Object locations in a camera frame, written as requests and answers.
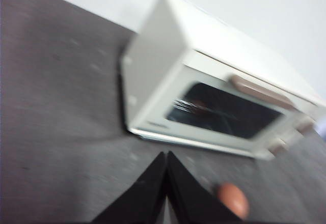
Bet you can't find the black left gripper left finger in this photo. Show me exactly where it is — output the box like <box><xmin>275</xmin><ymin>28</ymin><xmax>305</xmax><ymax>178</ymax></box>
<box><xmin>91</xmin><ymin>152</ymin><xmax>168</xmax><ymax>224</ymax></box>

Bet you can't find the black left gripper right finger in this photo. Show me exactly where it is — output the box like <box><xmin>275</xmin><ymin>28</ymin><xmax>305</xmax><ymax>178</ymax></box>
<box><xmin>166</xmin><ymin>150</ymin><xmax>243</xmax><ymax>224</ymax></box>

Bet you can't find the brown egg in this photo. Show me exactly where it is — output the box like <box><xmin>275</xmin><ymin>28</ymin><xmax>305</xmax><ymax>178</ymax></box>
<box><xmin>216</xmin><ymin>182</ymin><xmax>249</xmax><ymax>220</ymax></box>

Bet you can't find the cream and tan oven knob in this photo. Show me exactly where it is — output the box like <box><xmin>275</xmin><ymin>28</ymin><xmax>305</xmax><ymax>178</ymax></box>
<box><xmin>269</xmin><ymin>138</ymin><xmax>289</xmax><ymax>158</ymax></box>
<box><xmin>296</xmin><ymin>118</ymin><xmax>315</xmax><ymax>133</ymax></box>

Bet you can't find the cream toaster oven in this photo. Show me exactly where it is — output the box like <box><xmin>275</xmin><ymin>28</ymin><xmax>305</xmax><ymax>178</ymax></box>
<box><xmin>119</xmin><ymin>0</ymin><xmax>326</xmax><ymax>161</ymax></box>

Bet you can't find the metal wire oven rack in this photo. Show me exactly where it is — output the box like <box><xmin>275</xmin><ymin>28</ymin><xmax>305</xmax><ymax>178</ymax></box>
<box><xmin>172</xmin><ymin>97</ymin><xmax>230</xmax><ymax>118</ymax></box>

